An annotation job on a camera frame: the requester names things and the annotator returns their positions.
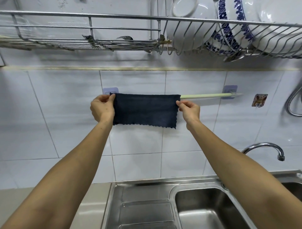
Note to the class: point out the person's left hand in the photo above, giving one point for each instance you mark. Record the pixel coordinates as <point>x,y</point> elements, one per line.
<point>101,108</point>

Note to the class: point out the person's right hand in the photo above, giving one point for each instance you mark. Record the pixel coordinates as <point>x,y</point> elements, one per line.
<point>191,113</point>

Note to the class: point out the person's right thumb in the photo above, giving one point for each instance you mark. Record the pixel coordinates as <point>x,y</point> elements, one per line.
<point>182,102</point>

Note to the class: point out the person's left thumb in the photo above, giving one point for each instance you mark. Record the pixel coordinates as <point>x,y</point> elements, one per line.
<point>106,96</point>

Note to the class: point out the dark blue cloth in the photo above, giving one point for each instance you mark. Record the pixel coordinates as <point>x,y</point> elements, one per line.
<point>145,110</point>

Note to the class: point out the person's right forearm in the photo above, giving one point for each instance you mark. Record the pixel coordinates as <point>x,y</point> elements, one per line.
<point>240,174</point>

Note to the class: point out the person's left forearm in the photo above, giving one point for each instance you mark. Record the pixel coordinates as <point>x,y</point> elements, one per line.
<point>59,179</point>

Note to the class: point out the pale green towel rod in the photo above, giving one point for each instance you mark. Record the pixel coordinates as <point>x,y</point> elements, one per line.
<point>207,95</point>

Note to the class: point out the metal fork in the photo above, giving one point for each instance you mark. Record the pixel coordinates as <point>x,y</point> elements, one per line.
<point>125,38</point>

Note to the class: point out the large white plate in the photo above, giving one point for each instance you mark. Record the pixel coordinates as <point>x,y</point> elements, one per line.
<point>188,35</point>

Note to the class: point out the metal spoon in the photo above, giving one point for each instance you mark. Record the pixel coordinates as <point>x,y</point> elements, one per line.
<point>234,57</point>

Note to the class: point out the chrome faucet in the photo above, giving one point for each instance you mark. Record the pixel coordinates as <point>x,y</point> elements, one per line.
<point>262,145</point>

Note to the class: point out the small white bowl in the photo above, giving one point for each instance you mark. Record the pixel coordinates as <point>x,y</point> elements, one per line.
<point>185,7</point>

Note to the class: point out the blue floral patterned plate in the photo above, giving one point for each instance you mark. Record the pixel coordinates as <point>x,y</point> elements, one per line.
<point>243,16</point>
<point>223,14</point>

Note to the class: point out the stainless steel sink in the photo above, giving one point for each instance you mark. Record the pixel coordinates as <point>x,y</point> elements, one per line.
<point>146,203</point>

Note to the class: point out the white deep plate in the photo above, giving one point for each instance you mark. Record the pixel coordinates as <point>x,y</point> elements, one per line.
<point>273,35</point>

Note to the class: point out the clear adhesive rod mount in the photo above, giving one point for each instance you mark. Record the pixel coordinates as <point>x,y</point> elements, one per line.
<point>230,90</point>
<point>111,90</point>

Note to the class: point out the patterned adhesive wall hook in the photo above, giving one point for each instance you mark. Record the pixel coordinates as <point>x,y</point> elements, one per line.
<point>259,100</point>

